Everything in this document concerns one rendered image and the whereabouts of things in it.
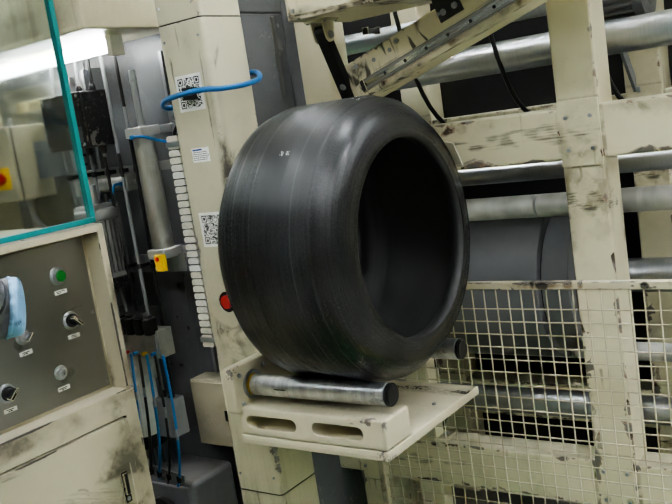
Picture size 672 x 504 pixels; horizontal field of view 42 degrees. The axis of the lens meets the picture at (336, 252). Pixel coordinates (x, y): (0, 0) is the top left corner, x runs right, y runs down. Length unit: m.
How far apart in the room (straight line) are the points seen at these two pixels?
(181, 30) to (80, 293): 0.60
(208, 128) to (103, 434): 0.69
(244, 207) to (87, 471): 0.70
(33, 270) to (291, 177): 0.63
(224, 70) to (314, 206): 0.48
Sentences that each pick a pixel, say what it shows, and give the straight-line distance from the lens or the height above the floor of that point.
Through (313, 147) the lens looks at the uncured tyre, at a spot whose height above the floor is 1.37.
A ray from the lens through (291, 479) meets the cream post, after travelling 2.00.
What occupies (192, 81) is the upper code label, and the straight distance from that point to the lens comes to 1.86.
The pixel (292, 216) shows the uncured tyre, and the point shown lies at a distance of 1.49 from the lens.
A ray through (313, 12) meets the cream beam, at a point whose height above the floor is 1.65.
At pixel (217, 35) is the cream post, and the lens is 1.86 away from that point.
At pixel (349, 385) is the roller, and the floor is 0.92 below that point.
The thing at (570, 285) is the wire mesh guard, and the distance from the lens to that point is 1.91.
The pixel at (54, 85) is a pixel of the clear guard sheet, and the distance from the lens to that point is 1.94.
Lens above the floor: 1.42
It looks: 9 degrees down
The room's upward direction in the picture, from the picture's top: 9 degrees counter-clockwise
